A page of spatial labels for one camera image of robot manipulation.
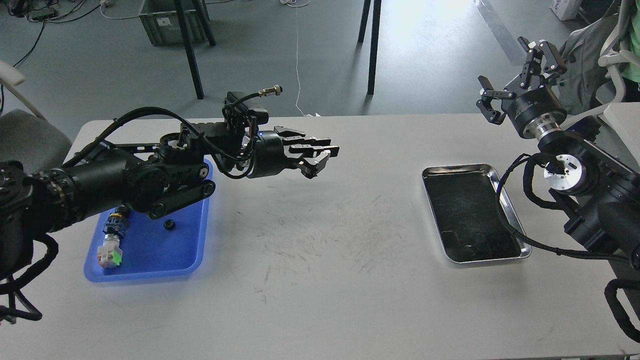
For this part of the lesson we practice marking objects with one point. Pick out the grey office chair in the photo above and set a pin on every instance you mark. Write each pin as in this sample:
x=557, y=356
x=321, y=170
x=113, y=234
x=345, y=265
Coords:
x=27, y=136

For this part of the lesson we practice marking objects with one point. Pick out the person in green shirt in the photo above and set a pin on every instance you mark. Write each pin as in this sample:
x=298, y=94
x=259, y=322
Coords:
x=632, y=71

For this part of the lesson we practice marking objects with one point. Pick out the grey plastic crate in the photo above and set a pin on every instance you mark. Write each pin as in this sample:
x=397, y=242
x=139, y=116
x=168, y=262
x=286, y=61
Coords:
x=160, y=21

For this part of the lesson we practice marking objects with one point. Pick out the white chair frame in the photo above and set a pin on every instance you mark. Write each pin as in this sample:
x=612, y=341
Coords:
x=616, y=61

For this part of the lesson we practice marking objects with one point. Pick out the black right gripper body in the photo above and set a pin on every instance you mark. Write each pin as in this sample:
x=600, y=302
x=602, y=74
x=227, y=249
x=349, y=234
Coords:
x=531, y=106

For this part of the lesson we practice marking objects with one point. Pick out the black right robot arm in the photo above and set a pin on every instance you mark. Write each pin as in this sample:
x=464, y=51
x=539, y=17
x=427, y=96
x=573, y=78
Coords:
x=571, y=173

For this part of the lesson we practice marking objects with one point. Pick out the blue plastic tray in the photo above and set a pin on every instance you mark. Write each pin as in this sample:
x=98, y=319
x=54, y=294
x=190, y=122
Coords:
x=150, y=251

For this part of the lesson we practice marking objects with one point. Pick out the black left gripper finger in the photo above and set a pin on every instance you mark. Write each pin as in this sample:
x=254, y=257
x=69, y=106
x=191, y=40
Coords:
x=315, y=164
x=298, y=142

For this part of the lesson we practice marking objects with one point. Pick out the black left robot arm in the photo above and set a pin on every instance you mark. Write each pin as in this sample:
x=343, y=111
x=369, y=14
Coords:
x=156, y=179

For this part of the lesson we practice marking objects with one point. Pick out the grey backpack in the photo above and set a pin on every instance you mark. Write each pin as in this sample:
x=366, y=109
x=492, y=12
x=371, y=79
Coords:
x=581, y=53

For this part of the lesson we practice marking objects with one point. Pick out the silver metal tray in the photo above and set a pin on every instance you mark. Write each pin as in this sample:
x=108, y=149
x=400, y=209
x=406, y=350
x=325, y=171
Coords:
x=468, y=213

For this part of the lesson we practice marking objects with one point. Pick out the black table leg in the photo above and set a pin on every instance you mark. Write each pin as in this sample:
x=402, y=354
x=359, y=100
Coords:
x=376, y=7

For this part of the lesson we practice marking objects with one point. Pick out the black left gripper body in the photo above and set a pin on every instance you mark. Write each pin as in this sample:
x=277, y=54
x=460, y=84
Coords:
x=269, y=156

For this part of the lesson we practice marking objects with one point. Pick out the red green button switch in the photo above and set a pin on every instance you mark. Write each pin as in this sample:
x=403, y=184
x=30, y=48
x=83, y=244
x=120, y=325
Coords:
x=117, y=221

